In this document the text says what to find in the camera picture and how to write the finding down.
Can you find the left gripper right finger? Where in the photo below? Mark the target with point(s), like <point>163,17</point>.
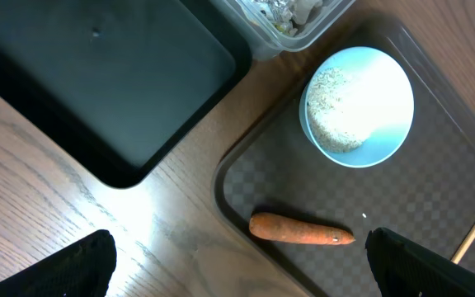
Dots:
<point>404,268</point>

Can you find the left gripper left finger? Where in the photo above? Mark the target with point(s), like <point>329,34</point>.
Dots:
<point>82,269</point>

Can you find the light blue rice bowl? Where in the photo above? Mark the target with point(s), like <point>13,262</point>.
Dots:
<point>358,107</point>

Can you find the white napkin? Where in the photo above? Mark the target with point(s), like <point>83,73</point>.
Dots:
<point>286,15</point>

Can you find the orange carrot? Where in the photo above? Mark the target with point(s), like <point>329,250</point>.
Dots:
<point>274,227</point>

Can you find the black plastic bin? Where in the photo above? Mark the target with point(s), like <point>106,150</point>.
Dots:
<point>117,83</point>

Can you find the clear plastic bin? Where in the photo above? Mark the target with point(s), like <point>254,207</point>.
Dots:
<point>273,26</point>

